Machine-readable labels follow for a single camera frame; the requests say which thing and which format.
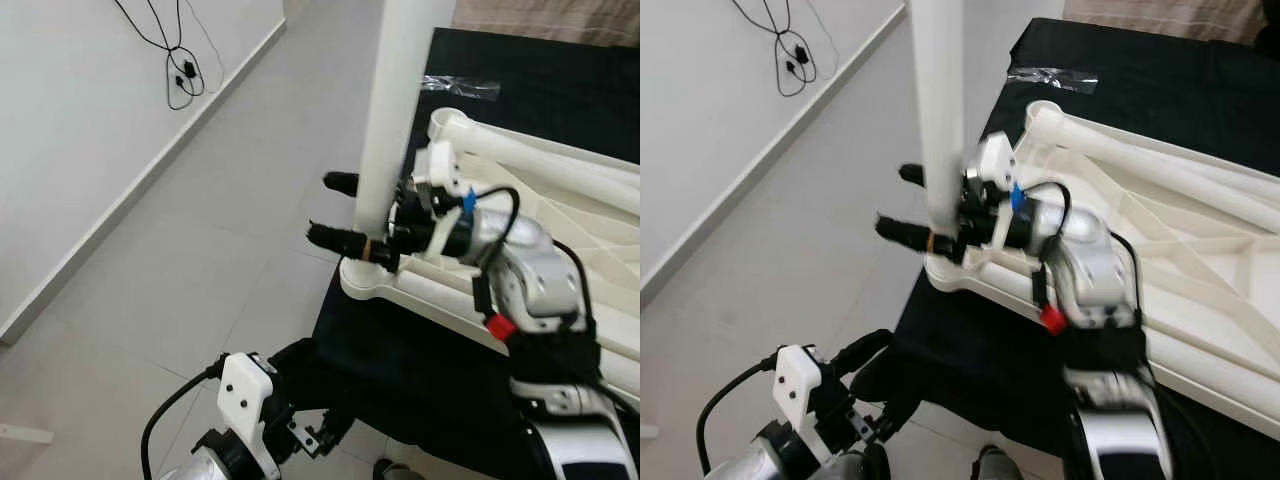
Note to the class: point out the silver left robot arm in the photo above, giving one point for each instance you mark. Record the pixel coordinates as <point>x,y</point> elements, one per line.
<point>200,468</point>
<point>750,468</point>

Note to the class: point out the silver robot right leg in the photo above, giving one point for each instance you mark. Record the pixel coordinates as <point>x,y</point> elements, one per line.
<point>995,465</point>
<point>395,470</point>

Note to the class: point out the black table cloth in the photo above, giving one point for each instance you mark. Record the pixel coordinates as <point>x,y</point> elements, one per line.
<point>980,340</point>
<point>420,360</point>

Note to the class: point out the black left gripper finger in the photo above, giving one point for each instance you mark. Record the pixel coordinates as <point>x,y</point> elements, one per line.
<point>862,350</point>
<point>295,362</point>

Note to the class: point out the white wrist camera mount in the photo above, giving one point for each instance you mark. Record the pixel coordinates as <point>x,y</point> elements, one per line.
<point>245,395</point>
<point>440,165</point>
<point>995,160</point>
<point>800,385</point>

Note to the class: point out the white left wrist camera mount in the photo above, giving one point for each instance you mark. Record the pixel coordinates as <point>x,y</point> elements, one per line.
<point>800,385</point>
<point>245,395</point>

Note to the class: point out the black power adapter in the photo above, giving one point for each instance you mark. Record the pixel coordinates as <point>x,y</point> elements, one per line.
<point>188,70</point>
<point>800,60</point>

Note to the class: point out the white plastic table top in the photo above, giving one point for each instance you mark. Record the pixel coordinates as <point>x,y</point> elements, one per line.
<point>370,285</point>
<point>1200,250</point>

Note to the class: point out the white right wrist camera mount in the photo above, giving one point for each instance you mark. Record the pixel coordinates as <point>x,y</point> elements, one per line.
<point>440,165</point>
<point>995,160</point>

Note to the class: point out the silver robot leg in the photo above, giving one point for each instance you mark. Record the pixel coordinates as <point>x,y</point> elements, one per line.
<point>395,470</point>
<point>855,465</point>
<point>995,465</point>

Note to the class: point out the beige stone ledge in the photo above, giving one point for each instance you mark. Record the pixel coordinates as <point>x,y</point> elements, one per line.
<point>1160,20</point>
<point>550,20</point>

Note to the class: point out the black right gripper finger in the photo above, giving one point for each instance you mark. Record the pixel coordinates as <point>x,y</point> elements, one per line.
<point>345,242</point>
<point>913,176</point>
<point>910,236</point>
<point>341,184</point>

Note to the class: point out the silver robot left leg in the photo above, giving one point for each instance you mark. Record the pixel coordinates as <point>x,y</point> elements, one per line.
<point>855,465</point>

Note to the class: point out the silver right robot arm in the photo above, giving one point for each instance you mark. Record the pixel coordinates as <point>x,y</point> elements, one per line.
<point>1090,260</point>
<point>530,270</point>

